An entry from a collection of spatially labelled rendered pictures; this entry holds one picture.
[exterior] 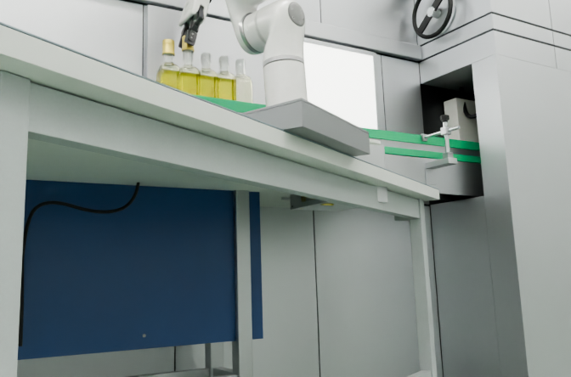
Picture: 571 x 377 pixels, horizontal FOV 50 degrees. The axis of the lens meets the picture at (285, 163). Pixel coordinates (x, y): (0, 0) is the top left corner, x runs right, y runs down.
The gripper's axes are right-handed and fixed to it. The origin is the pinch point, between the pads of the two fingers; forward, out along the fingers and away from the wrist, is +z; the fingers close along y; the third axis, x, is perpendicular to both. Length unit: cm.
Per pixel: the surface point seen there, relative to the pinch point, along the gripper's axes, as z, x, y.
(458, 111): -26, 117, -8
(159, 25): -7.1, -6.1, -12.3
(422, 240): 39, 83, 17
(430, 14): -56, 91, -2
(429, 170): 11, 92, 7
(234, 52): -9.8, 19.9, -12.2
